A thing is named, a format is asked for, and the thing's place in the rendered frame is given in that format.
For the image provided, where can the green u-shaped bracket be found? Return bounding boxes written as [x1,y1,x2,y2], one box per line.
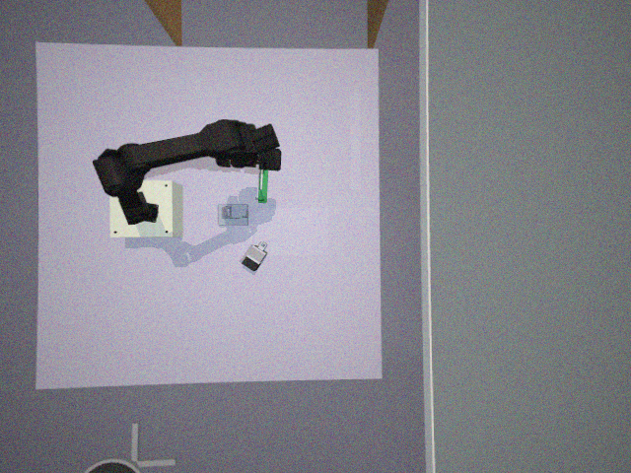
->
[258,170,268,203]

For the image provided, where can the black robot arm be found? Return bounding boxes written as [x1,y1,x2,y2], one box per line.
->
[93,119,280,225]

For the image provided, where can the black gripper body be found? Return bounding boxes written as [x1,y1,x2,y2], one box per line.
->
[215,149,282,171]

